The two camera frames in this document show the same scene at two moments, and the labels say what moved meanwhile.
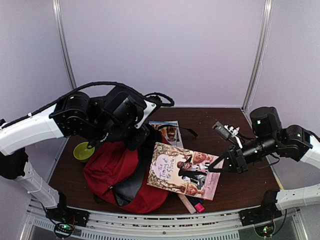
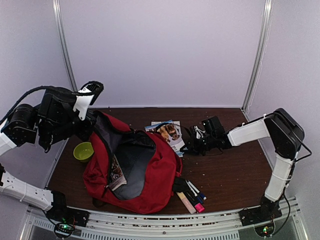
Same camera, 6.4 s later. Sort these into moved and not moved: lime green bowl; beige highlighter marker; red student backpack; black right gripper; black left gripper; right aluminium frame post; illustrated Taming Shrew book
Moved: illustrated Taming Shrew book; black left gripper; black right gripper
Not moved: lime green bowl; red student backpack; beige highlighter marker; right aluminium frame post
